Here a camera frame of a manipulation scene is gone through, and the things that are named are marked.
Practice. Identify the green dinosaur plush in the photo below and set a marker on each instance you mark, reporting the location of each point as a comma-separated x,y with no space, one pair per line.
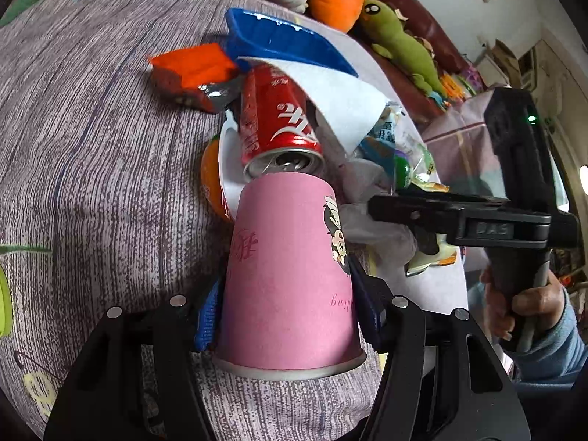
389,40

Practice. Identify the white paper napkin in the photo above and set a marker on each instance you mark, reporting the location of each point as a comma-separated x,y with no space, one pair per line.
350,106

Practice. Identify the red cola can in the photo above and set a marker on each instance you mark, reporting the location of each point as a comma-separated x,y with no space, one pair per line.
275,133

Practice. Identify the orange foil snack bag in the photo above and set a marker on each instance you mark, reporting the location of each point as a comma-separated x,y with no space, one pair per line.
201,77

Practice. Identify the pink paper cup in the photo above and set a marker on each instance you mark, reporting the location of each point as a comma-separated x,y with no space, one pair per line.
288,304

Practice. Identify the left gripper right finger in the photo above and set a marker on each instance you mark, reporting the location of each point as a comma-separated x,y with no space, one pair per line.
442,379

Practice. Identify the person's right hand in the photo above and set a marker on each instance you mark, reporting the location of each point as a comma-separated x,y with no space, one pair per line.
546,304

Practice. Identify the blue sleeve forearm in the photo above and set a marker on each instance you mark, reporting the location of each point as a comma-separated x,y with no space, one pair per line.
556,359

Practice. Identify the blue white snack packet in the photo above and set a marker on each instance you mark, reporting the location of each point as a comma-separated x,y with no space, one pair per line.
379,145

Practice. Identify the orange fruit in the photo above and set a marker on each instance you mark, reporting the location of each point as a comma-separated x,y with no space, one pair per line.
210,180

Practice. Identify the dark red leather sofa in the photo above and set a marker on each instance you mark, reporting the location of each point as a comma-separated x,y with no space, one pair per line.
422,24

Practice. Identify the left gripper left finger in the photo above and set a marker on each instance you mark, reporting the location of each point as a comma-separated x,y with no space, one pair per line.
135,373

